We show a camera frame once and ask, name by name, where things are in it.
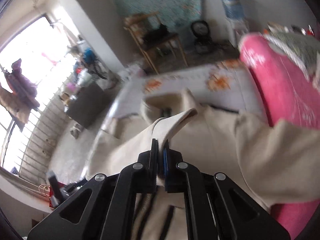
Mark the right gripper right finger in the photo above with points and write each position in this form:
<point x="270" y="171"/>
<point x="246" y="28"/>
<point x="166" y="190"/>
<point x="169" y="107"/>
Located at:
<point x="215" y="206"/>

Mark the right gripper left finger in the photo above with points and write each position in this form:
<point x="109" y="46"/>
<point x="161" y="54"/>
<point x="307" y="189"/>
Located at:
<point x="104" y="207"/>

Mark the beige zip jacket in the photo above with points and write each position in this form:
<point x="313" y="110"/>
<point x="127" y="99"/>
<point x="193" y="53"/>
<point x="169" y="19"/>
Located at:
<point x="272" y="164"/>

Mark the dark low cabinet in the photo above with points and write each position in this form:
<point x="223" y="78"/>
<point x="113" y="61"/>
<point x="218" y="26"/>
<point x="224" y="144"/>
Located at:
<point x="87" y="105"/>

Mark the pink floral blanket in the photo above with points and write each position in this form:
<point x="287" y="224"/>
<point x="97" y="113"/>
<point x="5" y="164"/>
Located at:
<point x="287" y="95"/>

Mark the black bag on chair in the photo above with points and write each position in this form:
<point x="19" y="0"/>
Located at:
<point x="156" y="35"/>

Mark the white water dispenser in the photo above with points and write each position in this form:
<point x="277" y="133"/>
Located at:
<point x="236" y="29"/>

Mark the grey patterned pillow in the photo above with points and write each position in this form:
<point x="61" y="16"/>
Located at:
<point x="301" y="50"/>

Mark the wooden chair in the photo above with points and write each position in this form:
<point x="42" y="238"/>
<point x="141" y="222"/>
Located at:
<point x="134" y="24"/>

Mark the blue water bottle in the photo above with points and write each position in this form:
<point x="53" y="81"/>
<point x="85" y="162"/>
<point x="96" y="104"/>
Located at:
<point x="233" y="9"/>

